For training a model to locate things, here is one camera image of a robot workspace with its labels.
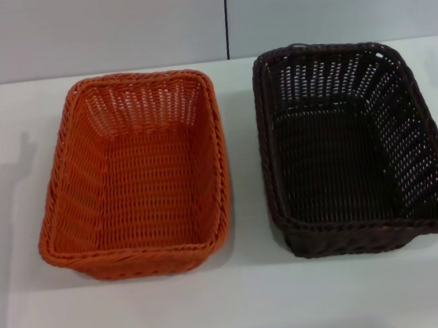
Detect orange woven plastic basket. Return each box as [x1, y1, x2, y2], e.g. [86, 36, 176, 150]
[20, 63, 242, 290]

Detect dark brown woven basket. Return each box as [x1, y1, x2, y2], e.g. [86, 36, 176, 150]
[247, 27, 438, 264]

